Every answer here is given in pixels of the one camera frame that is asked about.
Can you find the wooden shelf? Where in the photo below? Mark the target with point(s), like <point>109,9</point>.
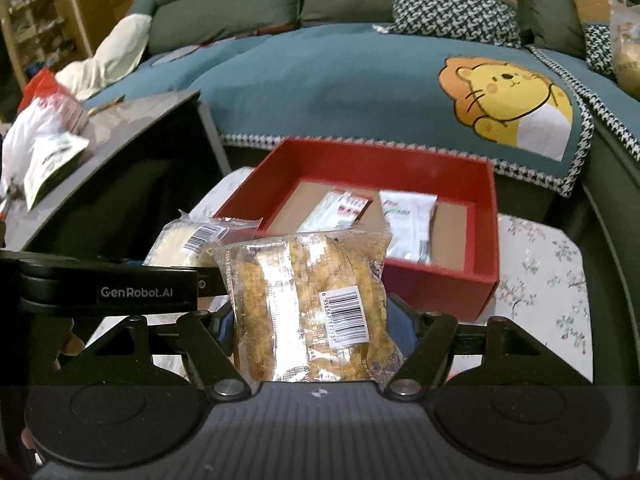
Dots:
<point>40,10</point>

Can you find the cream cloth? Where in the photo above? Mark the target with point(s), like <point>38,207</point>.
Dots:
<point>115,45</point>

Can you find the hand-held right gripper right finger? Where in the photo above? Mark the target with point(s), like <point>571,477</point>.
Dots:
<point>402,317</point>

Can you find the teal lion sofa cover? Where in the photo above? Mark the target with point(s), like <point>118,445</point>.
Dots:
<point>325,85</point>

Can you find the floral tablecloth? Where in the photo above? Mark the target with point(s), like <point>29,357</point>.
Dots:
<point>540,280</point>

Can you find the red cardboard box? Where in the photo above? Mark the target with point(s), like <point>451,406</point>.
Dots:
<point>440,175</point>

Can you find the brown fried snack packet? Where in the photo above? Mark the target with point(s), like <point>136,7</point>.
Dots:
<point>300,305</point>

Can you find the green sofa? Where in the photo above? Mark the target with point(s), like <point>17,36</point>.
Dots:
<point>225,10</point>

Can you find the dark grey side table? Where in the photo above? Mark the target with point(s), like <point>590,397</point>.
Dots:
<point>125,185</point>

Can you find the pale cake snack packet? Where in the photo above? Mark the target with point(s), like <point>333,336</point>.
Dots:
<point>175,245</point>

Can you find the small white red-print packet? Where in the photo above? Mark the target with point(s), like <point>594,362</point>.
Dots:
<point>340,207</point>

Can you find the small brown houndstooth cushion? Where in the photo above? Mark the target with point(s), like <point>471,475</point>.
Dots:
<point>592,15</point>

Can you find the plastic bag of yellow fruit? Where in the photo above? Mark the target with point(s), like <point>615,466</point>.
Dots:
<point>627,50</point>

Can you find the person's left hand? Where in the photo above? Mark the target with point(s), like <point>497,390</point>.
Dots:
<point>70,345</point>

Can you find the large brown houndstooth cushion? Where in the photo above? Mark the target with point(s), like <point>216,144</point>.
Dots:
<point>450,5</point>

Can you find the white and red plastic bag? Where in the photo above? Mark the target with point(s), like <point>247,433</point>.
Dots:
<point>35,115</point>

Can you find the teal houndstooth-trim sofa cover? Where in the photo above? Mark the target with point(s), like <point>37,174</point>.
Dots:
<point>575,67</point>

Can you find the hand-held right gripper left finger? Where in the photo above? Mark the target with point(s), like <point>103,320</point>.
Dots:
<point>222,330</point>

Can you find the white green-print snack packet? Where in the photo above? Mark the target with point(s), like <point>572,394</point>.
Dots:
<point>407,225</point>

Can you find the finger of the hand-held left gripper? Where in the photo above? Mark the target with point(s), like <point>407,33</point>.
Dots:
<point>212,285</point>

